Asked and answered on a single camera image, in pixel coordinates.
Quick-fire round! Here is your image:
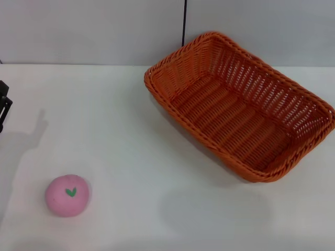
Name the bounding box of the pink peach toy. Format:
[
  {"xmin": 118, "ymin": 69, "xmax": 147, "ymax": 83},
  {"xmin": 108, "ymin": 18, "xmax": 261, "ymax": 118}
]
[{"xmin": 44, "ymin": 174, "xmax": 91, "ymax": 218}]

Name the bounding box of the black vertical wall strip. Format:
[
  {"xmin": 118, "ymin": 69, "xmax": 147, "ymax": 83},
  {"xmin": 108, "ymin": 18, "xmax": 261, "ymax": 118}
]
[{"xmin": 181, "ymin": 0, "xmax": 188, "ymax": 49}]

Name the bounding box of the orange woven plastic basket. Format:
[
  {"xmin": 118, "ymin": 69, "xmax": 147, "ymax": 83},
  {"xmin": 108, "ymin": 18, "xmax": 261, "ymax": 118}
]
[{"xmin": 143, "ymin": 31, "xmax": 335, "ymax": 184}]

